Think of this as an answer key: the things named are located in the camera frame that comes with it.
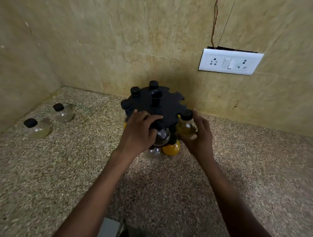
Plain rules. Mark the amber-filled glass spice jar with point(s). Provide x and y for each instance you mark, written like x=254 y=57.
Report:
x=185 y=127

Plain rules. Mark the person's right hand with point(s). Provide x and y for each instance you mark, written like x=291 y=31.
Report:
x=203 y=141

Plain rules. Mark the black round spice rack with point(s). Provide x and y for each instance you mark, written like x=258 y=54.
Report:
x=168 y=107

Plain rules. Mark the person's grey clothing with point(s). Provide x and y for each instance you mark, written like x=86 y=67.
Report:
x=111 y=228

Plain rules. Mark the empty black-capped glass jar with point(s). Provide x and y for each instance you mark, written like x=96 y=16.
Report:
x=64 y=113
x=39 y=129

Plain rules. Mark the person's left forearm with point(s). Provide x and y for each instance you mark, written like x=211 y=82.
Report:
x=97 y=195

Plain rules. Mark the yellow-filled glass spice jar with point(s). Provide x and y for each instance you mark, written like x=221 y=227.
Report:
x=171 y=148

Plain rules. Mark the person's left hand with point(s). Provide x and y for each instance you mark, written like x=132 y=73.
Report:
x=135 y=136

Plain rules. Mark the dark-filled glass spice jar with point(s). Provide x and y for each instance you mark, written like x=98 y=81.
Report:
x=162 y=138

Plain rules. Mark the person's right thumb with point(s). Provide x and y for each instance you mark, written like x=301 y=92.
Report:
x=185 y=136

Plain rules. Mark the white wall socket plate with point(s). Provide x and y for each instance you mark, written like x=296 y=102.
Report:
x=229 y=61

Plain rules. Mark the person's left thumb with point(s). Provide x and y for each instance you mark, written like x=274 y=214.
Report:
x=153 y=133

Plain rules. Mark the clear glass spice jar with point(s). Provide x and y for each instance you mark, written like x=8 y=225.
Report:
x=152 y=153

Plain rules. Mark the person's right forearm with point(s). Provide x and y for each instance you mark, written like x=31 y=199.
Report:
x=234 y=202

